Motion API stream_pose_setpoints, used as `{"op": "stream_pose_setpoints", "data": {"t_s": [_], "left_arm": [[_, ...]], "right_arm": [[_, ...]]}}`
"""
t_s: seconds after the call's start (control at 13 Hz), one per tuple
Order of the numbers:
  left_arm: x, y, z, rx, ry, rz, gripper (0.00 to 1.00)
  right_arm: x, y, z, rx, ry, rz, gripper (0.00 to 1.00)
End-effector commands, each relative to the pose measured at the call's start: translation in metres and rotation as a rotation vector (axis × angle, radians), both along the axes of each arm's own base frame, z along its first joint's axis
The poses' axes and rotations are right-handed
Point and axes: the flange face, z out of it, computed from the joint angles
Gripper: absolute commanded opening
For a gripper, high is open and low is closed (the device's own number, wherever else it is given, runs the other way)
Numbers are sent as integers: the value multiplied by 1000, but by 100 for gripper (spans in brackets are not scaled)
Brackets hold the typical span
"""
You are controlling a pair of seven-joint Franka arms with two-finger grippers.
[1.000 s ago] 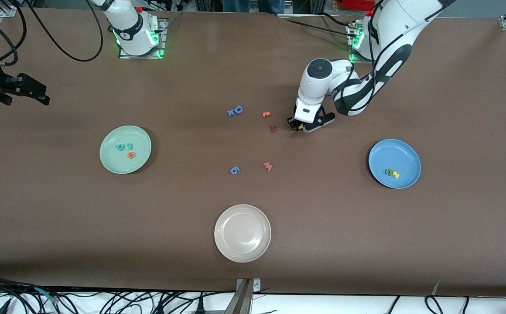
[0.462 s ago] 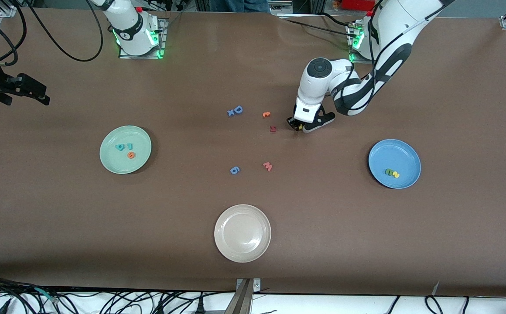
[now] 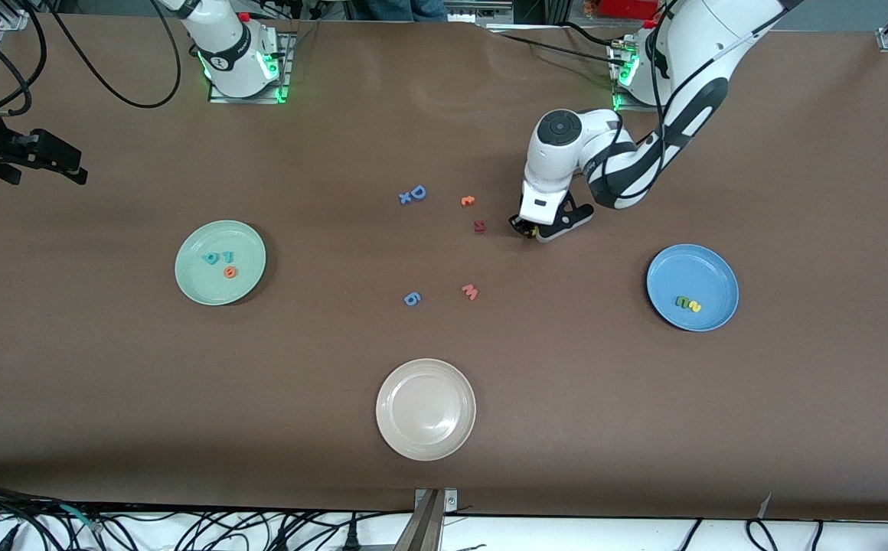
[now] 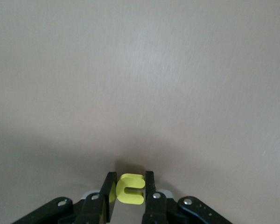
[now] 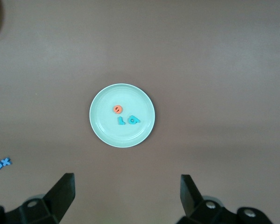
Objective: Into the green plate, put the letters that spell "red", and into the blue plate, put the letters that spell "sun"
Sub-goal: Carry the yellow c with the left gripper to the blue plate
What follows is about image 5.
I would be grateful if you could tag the teal letter r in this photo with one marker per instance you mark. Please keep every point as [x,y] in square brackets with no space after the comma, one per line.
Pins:
[120,123]

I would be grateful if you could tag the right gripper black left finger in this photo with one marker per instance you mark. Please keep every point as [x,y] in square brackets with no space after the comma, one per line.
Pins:
[60,196]

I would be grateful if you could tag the blue letter x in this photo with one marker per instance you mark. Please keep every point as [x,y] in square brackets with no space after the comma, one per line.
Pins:
[6,162]

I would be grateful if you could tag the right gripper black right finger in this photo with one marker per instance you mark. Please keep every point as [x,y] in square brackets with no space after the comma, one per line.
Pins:
[191,200]

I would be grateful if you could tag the light green plate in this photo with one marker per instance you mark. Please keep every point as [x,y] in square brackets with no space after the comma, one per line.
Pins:
[130,98]

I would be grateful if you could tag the teal letter b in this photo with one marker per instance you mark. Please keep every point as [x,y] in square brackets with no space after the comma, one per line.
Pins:
[137,121]

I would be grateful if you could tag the brown table cover sheet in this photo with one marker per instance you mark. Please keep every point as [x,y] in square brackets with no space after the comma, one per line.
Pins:
[200,70]

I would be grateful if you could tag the orange letter e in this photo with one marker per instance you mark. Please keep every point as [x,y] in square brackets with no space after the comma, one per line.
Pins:
[117,109]

